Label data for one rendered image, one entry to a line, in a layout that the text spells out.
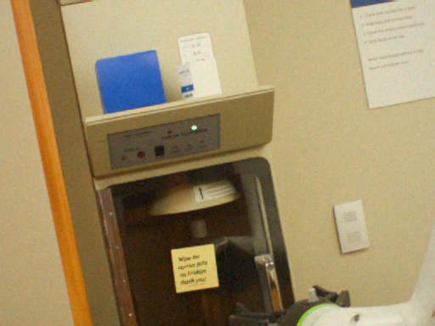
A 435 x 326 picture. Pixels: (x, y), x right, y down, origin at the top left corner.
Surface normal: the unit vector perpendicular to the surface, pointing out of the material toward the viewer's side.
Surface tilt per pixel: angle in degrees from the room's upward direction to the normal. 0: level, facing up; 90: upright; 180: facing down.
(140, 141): 135
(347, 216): 90
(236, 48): 90
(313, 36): 90
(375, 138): 90
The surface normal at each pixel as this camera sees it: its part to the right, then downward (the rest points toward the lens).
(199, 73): 0.47, -0.04
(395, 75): 0.18, 0.02
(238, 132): 0.26, 0.71
